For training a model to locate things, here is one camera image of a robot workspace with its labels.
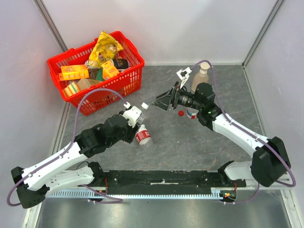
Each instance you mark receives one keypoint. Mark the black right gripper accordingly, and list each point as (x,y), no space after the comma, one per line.
(173,99)

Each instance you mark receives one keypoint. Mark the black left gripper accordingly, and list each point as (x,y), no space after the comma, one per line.
(132,132)

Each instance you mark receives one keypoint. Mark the white bottle cap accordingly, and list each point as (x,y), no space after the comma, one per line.
(145,106)

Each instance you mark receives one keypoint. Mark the clear bottle blue label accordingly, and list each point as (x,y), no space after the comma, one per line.
(144,116)

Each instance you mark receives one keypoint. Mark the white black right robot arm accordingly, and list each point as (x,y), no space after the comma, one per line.
(269,159)

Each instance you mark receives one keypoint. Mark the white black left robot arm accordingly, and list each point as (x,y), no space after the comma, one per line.
(31,182)

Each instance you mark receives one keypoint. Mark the clear bottle red label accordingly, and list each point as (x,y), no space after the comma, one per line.
(143,136)

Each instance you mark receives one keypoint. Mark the beige pump soap bottle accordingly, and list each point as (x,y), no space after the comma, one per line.
(201,76)

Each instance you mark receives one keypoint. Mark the black can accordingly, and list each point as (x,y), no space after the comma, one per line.
(120,63)

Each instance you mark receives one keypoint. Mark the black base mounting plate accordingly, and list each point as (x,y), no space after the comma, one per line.
(164,182)

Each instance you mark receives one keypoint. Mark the orange box small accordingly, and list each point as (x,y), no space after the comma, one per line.
(109,70)

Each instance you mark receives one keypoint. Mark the red plastic shopping basket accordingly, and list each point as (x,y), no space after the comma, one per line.
(125,83)

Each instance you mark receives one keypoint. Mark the wooden block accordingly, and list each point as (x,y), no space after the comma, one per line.
(86,83)

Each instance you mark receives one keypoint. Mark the striped sponge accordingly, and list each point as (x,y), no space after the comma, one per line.
(71,89)

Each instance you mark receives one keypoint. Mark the yellow snack bag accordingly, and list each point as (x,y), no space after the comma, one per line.
(106,48)

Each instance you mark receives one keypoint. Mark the orange box large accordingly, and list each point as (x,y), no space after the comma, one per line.
(73,72)

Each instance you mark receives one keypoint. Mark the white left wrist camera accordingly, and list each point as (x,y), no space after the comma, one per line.
(132,114)

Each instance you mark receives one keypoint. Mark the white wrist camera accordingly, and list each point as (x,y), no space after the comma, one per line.
(132,114)
(184,75)

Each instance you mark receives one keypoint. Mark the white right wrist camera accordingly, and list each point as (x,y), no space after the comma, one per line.
(184,75)

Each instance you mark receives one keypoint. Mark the white slotted cable duct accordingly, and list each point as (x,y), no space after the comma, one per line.
(83,193)

